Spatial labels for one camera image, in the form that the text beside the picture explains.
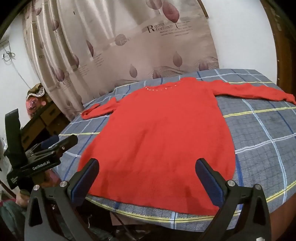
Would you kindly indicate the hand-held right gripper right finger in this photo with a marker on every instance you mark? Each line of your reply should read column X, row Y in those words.
column 209, row 179

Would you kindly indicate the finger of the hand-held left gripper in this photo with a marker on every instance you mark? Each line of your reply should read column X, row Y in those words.
column 68, row 142
column 49, row 141

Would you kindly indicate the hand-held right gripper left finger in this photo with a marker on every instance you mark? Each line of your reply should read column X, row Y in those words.
column 85, row 179

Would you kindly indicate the red knit sweater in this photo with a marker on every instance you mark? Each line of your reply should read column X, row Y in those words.
column 157, row 139

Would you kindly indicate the wooden drawer cabinet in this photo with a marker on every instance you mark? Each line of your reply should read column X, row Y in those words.
column 46, row 117

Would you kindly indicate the floral cloth bundle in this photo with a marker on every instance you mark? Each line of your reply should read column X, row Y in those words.
column 34, row 97

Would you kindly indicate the grey plaid bedsheet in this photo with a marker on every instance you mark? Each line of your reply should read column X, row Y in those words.
column 266, row 139

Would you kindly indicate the dark green cloth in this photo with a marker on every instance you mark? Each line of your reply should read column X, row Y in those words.
column 8, row 215

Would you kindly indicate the beige leaf print curtain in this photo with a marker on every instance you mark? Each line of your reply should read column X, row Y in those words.
column 115, row 58

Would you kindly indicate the brown wooden frame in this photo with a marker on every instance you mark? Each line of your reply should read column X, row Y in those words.
column 283, row 34

